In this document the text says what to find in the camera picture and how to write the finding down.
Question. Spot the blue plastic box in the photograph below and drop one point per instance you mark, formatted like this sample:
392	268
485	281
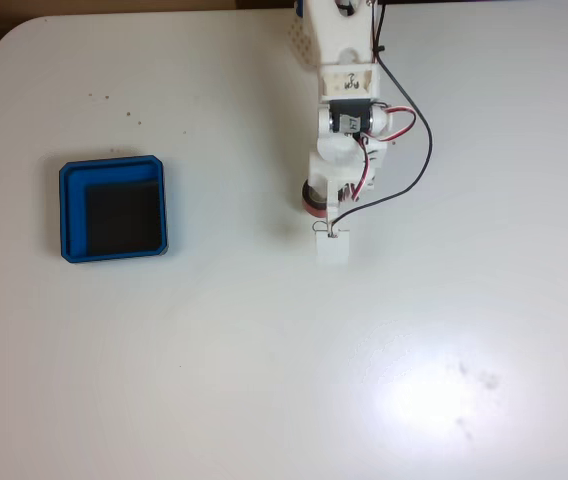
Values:
74	215

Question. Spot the white camera box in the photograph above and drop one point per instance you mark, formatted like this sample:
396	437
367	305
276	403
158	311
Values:
333	250

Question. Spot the black foam insert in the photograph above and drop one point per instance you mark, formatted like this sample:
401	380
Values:
124	220

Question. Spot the red roll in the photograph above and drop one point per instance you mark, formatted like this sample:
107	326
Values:
311	205

